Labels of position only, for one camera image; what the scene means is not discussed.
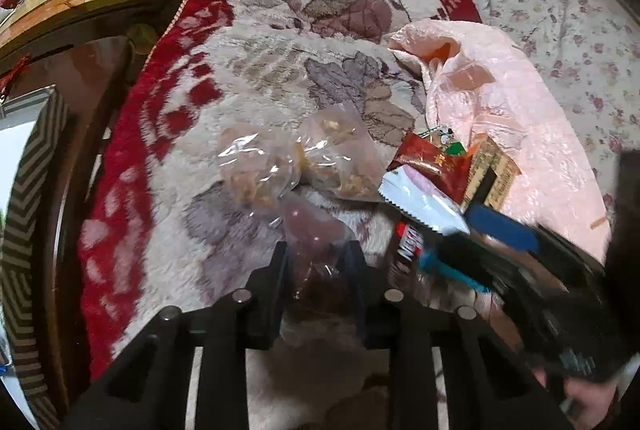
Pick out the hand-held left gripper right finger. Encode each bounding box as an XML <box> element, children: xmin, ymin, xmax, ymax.
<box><xmin>345</xmin><ymin>240</ymin><xmax>576</xmax><ymax>430</ymax></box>

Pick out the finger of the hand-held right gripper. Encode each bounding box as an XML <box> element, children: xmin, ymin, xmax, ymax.
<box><xmin>435</xmin><ymin>236</ymin><xmax>507</xmax><ymax>291</ymax></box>
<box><xmin>465</xmin><ymin>202</ymin><xmax>546</xmax><ymax>258</ymax></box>

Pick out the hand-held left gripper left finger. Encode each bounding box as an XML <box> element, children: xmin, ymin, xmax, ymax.
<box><xmin>57</xmin><ymin>240</ymin><xmax>290</xmax><ymax>430</ymax></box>

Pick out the light blue snack packet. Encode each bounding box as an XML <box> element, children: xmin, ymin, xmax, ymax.
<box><xmin>419</xmin><ymin>247</ymin><xmax>496</xmax><ymax>296</ymax></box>

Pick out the clear bag of red dates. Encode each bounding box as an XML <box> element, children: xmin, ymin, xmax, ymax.
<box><xmin>277</xmin><ymin>197</ymin><xmax>381</xmax><ymax>311</ymax></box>

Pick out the white snack packet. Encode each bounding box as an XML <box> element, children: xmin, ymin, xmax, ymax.
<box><xmin>379</xmin><ymin>165</ymin><xmax>471</xmax><ymax>236</ymax></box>

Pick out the red snack packet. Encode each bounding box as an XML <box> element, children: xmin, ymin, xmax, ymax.
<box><xmin>387</xmin><ymin>131</ymin><xmax>473</xmax><ymax>206</ymax></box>

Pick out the clear bag of walnuts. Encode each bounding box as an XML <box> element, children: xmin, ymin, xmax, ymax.
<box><xmin>219</xmin><ymin>102</ymin><xmax>386</xmax><ymax>221</ymax></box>

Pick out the person's right hand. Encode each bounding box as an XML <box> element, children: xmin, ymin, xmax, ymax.
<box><xmin>532</xmin><ymin>370</ymin><xmax>626</xmax><ymax>430</ymax></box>

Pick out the beige snack packet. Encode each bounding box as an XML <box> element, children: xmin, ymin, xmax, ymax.
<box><xmin>462</xmin><ymin>135</ymin><xmax>521</xmax><ymax>211</ymax></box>

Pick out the dark chocolate bar wrapper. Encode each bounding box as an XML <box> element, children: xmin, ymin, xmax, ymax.
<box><xmin>385</xmin><ymin>220</ymin><xmax>431</xmax><ymax>296</ymax></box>

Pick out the green black snack packet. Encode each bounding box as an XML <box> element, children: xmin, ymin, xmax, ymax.
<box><xmin>417</xmin><ymin>125</ymin><xmax>468</xmax><ymax>158</ymax></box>

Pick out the pink plastic bag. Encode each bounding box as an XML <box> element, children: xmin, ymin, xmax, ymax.
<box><xmin>387</xmin><ymin>20</ymin><xmax>613</xmax><ymax>271</ymax></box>

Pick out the floral white pillow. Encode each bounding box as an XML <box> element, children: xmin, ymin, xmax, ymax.
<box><xmin>480</xmin><ymin>0</ymin><xmax>640</xmax><ymax>221</ymax></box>

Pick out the floral fleece blanket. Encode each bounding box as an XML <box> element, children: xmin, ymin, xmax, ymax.
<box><xmin>80</xmin><ymin>0</ymin><xmax>481</xmax><ymax>430</ymax></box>

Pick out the dark wooden chair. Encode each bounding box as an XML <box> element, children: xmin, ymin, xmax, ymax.
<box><xmin>25</xmin><ymin>35</ymin><xmax>138</xmax><ymax>406</ymax></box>

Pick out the red paper ornament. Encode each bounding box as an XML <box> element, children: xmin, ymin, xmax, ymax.
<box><xmin>0</xmin><ymin>52</ymin><xmax>31</xmax><ymax>96</ymax></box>

